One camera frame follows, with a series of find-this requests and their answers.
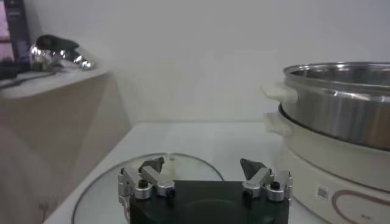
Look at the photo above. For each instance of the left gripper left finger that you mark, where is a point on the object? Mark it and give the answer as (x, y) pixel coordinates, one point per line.
(152, 178)

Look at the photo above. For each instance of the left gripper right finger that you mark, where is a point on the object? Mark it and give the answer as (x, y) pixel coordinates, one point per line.
(259, 179)

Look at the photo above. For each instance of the round glass pot lid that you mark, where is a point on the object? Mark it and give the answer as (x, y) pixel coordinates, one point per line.
(100, 198)

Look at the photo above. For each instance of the stainless steel steamer basket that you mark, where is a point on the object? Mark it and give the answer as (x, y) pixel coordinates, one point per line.
(335, 115)

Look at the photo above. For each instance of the cream electric cooker pot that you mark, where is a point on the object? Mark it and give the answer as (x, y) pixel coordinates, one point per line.
(320, 170)

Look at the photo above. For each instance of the white side desk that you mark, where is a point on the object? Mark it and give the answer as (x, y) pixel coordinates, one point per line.
(45, 128)

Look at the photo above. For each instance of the chrome and black device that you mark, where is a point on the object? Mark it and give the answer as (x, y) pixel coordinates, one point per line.
(51, 53)

